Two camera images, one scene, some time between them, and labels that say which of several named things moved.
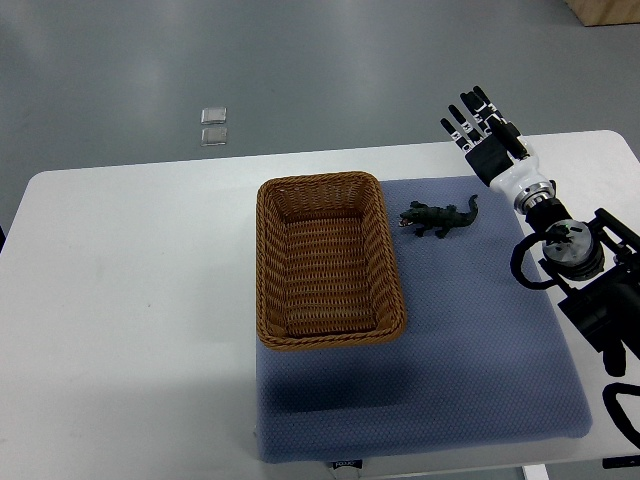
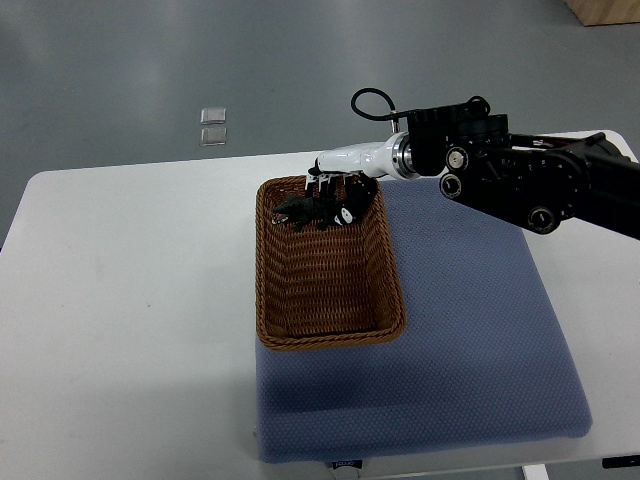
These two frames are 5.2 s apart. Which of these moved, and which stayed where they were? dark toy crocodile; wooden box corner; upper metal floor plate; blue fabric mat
Moved: dark toy crocodile
Stayed: wooden box corner; blue fabric mat; upper metal floor plate
